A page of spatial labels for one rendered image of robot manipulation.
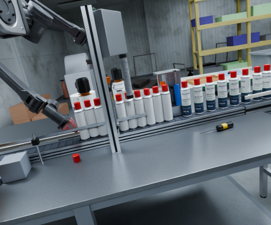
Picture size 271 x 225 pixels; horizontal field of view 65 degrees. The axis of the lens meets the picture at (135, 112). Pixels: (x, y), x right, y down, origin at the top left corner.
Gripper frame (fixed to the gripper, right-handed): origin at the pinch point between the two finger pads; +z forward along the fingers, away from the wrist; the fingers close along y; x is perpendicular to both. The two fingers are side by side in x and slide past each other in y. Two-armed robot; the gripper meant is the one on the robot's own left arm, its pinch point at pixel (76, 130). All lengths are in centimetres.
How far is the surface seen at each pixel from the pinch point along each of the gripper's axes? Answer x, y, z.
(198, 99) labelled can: -56, -2, 41
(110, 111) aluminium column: -21.9, -16.7, 3.9
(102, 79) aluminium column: -31.1, -16.7, -8.0
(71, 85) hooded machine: 55, 412, -14
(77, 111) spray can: -9.1, -2.4, -6.2
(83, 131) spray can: -2.4, -2.6, 2.9
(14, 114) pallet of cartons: 139, 296, -61
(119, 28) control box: -54, -8, -16
